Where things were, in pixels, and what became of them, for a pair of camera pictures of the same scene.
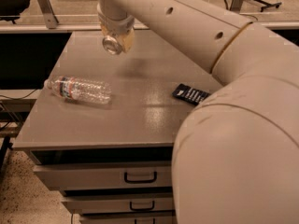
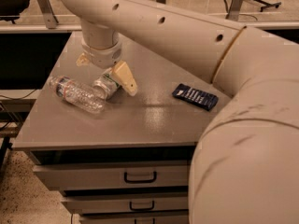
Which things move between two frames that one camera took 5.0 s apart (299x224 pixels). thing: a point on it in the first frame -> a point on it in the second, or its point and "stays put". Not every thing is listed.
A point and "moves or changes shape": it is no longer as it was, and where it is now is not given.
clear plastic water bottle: (80, 89) moves or changes shape
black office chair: (13, 1) stays put
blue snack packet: (190, 95) stays put
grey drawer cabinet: (111, 162) stays put
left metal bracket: (45, 4) stays put
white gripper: (118, 24) -> (102, 58)
